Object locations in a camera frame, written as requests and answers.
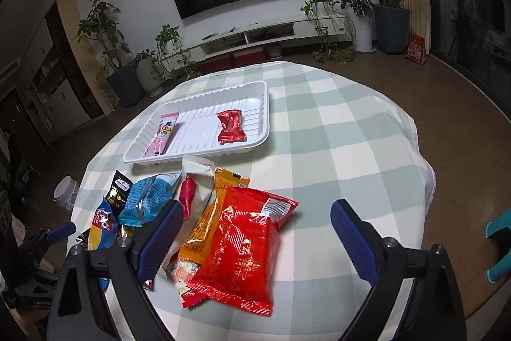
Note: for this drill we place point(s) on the tall white ribbed pot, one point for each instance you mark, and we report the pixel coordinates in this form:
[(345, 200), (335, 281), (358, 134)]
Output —
[(363, 31)]

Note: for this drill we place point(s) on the black snack packet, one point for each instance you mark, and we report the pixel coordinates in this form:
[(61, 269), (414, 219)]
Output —
[(119, 193)]

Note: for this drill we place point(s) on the red printed bag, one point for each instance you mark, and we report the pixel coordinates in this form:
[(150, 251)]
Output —
[(416, 50)]

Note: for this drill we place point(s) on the light blue snack packet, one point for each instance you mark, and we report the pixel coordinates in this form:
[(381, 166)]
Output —
[(147, 197)]

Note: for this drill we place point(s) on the orange snack packet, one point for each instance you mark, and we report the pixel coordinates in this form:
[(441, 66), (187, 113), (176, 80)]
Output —
[(203, 229)]

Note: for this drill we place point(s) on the white snack packet red label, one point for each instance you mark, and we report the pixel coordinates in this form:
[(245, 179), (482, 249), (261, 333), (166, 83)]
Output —
[(199, 177)]

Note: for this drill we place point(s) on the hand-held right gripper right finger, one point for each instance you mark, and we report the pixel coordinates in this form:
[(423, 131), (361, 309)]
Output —
[(351, 237)]

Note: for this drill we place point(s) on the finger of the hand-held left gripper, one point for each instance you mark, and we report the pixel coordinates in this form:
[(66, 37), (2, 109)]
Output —
[(60, 231)]

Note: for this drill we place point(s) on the white green snack packet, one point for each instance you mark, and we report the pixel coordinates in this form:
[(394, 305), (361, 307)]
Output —
[(183, 274)]

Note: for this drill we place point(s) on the white television cabinet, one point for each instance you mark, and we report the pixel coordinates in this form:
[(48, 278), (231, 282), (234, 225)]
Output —
[(311, 29)]

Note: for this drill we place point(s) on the red storage box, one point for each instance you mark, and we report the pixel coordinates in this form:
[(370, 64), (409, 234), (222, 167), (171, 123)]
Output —
[(217, 64), (248, 57)]

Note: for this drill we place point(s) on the green white checkered tablecloth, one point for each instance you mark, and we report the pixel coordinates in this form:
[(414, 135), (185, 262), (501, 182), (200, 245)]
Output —
[(319, 125)]

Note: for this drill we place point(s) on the blue yellow cartoon packet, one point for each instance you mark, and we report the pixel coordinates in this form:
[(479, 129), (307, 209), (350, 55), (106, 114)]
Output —
[(102, 229)]

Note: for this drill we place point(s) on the white round appliance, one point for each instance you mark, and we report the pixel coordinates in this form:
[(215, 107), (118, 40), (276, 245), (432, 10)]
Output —
[(66, 193)]

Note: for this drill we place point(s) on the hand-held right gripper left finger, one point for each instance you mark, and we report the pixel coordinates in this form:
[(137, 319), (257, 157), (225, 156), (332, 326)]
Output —
[(163, 237)]

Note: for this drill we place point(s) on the teal plastic stool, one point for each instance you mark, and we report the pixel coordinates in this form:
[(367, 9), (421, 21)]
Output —
[(495, 229)]

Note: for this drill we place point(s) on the small red foil packet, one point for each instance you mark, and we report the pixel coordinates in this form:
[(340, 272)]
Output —
[(231, 127)]

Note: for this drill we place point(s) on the wooden white storage cabinet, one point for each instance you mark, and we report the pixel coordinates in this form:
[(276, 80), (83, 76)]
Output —
[(60, 97)]

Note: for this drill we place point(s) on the black remote control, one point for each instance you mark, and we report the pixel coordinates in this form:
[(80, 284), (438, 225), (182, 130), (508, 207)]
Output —
[(209, 35), (231, 30)]

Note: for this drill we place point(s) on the large red snack bag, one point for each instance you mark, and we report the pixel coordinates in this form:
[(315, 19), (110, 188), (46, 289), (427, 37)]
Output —
[(239, 245)]

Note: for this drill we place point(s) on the tall thin leafy plant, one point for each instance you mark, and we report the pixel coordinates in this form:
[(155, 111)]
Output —
[(102, 29)]

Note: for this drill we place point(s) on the trailing vine plant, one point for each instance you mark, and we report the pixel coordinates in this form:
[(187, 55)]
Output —
[(171, 49), (323, 25)]

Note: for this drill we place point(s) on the small white pot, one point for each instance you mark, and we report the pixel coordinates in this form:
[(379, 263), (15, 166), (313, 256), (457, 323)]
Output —
[(274, 50)]

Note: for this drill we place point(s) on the dark glass sliding door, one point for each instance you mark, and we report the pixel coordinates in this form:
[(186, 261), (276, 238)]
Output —
[(471, 5)]

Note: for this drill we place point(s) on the pink snack packet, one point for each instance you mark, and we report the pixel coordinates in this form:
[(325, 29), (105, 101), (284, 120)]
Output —
[(161, 135)]

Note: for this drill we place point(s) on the dark grey square planter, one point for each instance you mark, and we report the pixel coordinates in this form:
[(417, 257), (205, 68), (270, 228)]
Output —
[(391, 29), (125, 85)]

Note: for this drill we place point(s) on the white plastic tray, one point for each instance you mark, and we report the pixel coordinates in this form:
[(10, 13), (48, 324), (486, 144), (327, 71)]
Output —
[(199, 117)]

